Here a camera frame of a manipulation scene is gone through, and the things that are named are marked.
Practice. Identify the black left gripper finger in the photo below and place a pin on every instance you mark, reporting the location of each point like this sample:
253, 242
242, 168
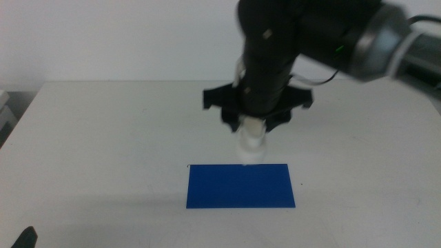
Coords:
28, 238

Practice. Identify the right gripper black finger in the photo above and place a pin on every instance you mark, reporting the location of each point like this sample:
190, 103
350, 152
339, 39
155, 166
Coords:
278, 122
230, 123

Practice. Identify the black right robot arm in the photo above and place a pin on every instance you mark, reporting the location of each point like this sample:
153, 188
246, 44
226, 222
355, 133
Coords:
320, 27

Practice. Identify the blue rectangular mat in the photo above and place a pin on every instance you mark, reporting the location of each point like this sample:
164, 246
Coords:
240, 187

